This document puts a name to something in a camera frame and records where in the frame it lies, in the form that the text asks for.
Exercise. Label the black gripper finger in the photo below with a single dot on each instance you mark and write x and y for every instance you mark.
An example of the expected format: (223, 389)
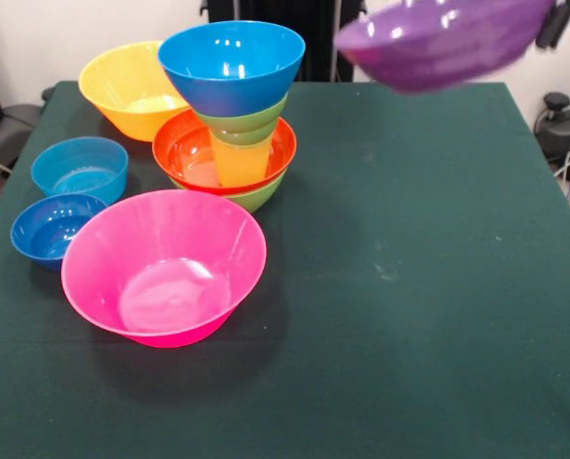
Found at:
(555, 26)

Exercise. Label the purple plastic bowl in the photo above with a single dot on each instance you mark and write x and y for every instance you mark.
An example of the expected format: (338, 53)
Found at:
(438, 52)

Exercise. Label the small green ribbed bowl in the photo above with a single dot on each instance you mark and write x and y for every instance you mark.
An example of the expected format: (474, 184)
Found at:
(247, 124)

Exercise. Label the bright blue plastic bowl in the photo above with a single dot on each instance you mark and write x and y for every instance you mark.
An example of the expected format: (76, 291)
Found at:
(218, 81)

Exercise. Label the yellow plastic cup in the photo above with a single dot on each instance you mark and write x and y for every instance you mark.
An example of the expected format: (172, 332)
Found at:
(241, 165)

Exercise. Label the red plastic bowl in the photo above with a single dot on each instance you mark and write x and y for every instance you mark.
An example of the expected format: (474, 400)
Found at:
(184, 162)

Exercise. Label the pink plastic bowl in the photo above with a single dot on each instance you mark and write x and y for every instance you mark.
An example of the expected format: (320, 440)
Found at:
(165, 268)

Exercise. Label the large green plastic bowl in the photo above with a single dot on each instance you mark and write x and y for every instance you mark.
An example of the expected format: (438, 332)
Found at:
(256, 197)

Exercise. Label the dark green table cloth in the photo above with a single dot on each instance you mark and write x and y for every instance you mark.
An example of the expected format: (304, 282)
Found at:
(361, 373)

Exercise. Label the orange plastic bowl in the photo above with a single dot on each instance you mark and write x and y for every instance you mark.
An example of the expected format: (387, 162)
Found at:
(117, 81)

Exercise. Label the translucent teal plastic bowl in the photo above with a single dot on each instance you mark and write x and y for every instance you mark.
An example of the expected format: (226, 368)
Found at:
(74, 167)

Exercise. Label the small dark blue bowl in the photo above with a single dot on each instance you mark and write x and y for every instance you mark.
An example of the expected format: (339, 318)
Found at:
(46, 229)

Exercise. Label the black pedestal foot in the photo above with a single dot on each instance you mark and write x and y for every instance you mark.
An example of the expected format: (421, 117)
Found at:
(7, 129)
(560, 124)

